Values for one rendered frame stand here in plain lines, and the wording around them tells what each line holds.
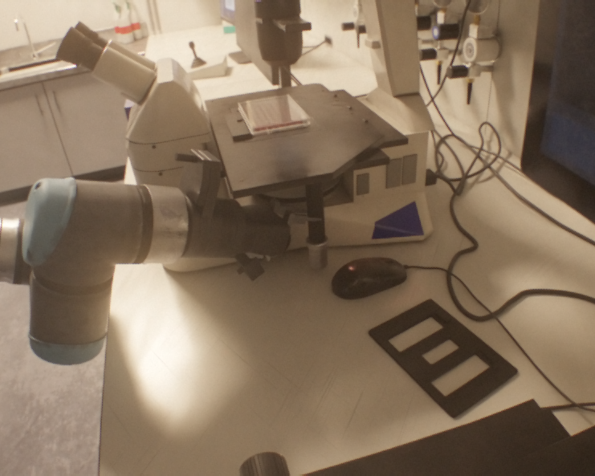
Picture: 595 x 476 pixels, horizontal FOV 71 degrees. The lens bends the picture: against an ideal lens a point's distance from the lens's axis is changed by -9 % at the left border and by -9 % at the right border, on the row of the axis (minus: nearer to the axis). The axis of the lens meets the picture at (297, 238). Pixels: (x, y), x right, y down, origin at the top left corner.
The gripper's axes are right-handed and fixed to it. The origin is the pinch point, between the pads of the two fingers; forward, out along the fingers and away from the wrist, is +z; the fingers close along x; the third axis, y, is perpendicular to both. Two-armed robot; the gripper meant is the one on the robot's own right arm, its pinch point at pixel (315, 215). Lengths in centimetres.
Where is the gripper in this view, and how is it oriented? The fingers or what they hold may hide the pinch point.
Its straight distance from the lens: 65.1
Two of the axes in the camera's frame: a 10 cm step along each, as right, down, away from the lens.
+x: 5.3, 4.5, -7.2
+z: 7.9, 0.3, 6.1
